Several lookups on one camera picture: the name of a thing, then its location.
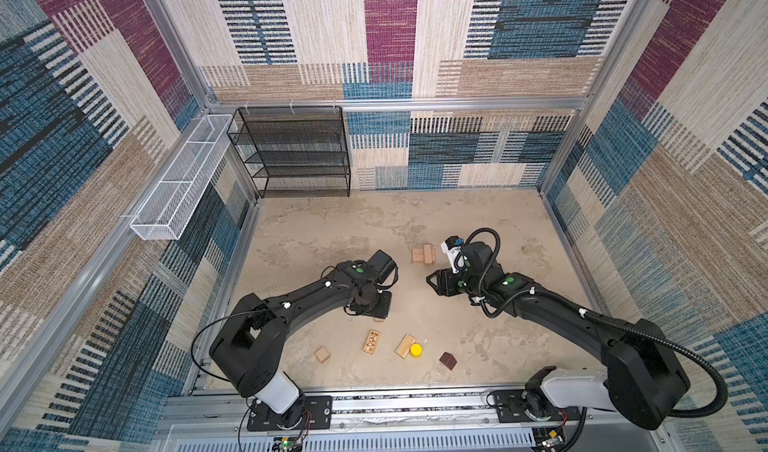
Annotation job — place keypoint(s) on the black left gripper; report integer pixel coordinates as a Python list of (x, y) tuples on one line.
[(383, 310)]

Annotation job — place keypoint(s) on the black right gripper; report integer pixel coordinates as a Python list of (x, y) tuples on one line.
[(444, 280)]

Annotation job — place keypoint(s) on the patterned wood block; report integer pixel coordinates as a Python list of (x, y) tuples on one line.
[(371, 342)]

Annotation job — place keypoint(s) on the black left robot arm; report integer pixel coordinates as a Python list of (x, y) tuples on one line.
[(249, 346)]

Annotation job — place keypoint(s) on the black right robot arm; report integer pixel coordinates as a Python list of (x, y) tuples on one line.
[(639, 378)]

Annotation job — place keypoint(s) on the light wood block near cylinder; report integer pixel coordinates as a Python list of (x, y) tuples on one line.
[(404, 347)]

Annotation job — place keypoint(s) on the yellow cylinder block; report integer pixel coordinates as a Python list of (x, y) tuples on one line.
[(416, 350)]

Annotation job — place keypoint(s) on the small square wood block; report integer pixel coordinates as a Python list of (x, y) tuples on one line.
[(322, 355)]

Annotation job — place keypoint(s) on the dark brown square block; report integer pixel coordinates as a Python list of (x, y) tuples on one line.
[(448, 360)]

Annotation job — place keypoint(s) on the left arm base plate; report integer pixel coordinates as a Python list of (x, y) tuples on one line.
[(313, 413)]

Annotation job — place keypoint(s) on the aluminium front rail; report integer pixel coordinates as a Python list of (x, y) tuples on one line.
[(429, 418)]

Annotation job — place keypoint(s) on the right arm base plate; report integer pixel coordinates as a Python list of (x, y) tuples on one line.
[(522, 405)]

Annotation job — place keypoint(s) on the black wire shelf rack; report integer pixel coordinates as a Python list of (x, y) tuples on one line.
[(294, 152)]

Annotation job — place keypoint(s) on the white wire mesh basket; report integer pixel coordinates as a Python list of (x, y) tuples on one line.
[(167, 211)]

